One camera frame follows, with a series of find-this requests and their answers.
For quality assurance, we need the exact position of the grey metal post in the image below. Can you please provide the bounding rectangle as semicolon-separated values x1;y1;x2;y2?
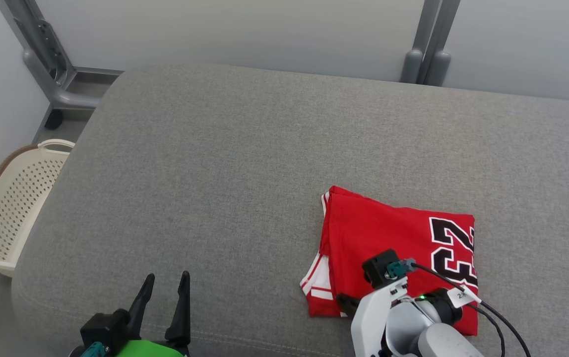
422;0;462;86
400;0;442;84

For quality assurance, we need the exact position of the black caster wheel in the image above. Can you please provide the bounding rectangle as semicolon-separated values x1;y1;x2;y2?
44;109;64;131

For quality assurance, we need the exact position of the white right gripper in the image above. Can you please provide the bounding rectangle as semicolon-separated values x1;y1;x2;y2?
336;277;410;357

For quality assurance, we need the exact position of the grey metal frame base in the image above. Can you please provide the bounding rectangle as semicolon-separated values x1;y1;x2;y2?
0;0;125;111

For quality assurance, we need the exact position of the cream perforated laundry basket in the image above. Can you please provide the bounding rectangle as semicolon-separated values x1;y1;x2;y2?
0;139;76;277

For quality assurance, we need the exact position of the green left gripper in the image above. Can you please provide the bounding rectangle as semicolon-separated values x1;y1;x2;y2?
116;270;192;357

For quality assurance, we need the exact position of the red shirt with white sleeves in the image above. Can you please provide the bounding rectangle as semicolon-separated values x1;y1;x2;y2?
299;185;479;337

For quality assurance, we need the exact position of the white right cable tag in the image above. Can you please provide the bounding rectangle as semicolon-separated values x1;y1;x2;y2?
446;287;483;308

